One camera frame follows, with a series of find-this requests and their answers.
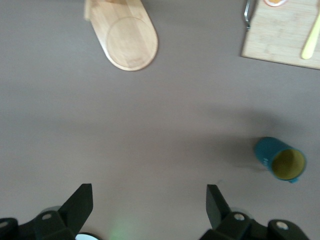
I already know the orange slice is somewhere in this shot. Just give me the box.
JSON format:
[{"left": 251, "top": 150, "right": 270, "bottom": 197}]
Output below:
[{"left": 263, "top": 0, "right": 289, "bottom": 8}]

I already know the yellow plastic fork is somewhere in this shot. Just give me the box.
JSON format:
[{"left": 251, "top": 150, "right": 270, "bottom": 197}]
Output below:
[{"left": 300, "top": 11, "right": 320, "bottom": 61}]

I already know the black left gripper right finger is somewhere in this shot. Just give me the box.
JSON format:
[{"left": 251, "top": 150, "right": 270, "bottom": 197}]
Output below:
[{"left": 199, "top": 184, "right": 310, "bottom": 240}]

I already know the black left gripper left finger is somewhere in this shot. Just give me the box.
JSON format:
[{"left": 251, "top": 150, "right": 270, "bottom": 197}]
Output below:
[{"left": 0, "top": 183, "right": 94, "bottom": 240}]

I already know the teal ribbed cup yellow inside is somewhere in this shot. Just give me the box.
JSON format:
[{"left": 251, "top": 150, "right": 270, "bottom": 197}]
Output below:
[{"left": 254, "top": 136, "right": 308, "bottom": 184}]

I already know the wooden mug rack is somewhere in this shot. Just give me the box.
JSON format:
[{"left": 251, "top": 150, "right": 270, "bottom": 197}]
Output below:
[{"left": 83, "top": 0, "right": 159, "bottom": 72}]

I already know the metal cutting board handle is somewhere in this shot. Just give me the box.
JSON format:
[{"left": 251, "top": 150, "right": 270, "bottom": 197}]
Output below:
[{"left": 243, "top": 0, "right": 253, "bottom": 32}]

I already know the bamboo cutting board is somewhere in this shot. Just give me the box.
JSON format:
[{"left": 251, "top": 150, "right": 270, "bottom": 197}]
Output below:
[{"left": 240, "top": 0, "right": 320, "bottom": 71}]

